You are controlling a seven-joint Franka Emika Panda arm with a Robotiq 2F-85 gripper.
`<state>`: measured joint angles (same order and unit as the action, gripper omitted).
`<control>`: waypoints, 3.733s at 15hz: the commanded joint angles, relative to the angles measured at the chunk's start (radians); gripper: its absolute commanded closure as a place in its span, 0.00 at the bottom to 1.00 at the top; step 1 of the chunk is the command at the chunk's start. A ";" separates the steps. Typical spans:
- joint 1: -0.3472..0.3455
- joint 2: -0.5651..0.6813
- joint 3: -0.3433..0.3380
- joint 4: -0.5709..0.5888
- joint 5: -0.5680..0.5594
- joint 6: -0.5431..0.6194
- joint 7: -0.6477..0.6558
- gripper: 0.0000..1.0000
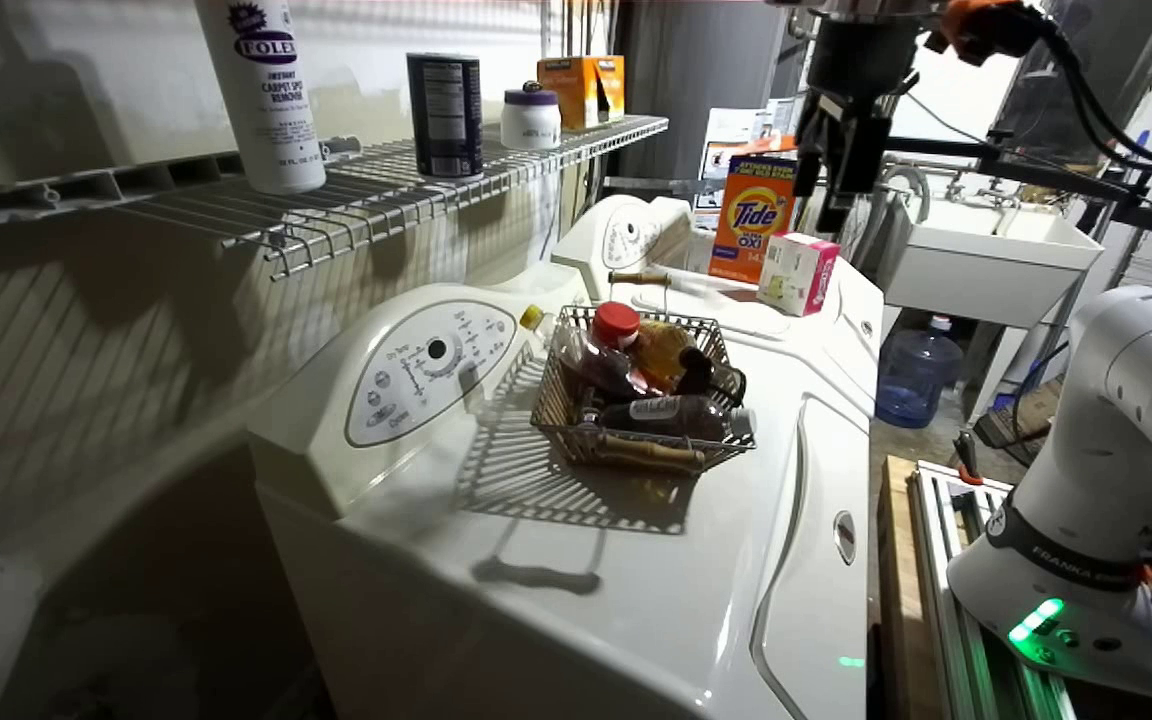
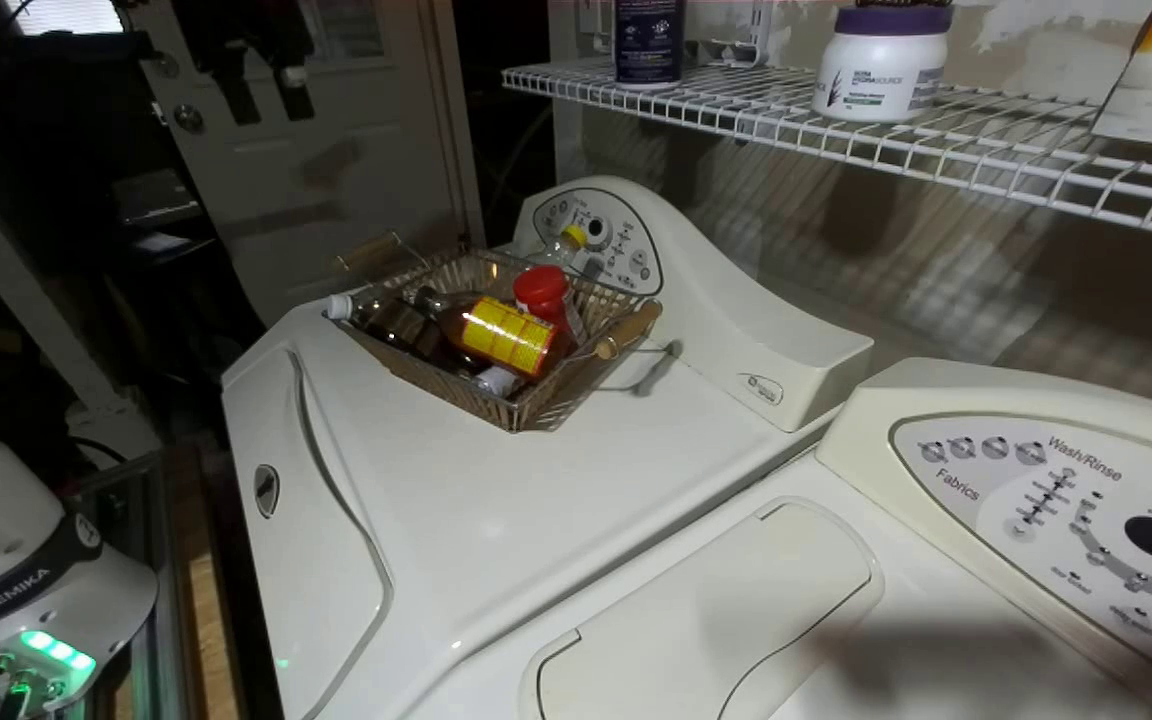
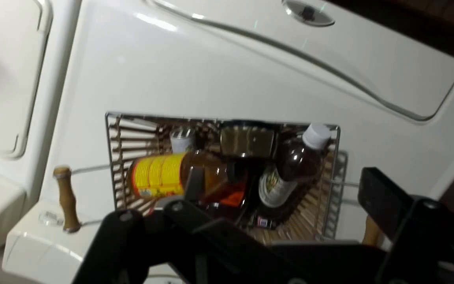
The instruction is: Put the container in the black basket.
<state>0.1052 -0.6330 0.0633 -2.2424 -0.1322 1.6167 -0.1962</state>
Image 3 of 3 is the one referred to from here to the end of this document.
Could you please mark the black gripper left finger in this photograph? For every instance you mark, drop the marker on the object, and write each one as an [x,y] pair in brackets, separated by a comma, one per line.
[185,246]

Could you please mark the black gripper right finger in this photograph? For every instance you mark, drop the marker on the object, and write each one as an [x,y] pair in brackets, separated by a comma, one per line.
[432,241]

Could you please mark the white ribbed bottle cap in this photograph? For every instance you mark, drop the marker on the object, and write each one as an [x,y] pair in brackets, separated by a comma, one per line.
[182,140]

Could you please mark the amber bottle yellow label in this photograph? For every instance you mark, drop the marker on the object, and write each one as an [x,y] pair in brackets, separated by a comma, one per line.
[164,174]

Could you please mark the dark glossy jar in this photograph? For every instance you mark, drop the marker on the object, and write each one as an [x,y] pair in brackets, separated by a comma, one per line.
[248,140]

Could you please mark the white dryer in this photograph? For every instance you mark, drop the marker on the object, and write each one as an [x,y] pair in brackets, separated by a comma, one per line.
[7,79]

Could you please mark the white washer lid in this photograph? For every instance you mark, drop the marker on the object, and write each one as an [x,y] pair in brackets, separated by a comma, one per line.
[343,41]

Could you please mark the dark brown bottle white cap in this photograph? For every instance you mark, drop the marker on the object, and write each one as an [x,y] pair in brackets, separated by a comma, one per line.
[295,163]

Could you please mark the white washing machine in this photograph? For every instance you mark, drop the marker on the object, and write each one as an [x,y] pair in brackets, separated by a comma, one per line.
[185,68]

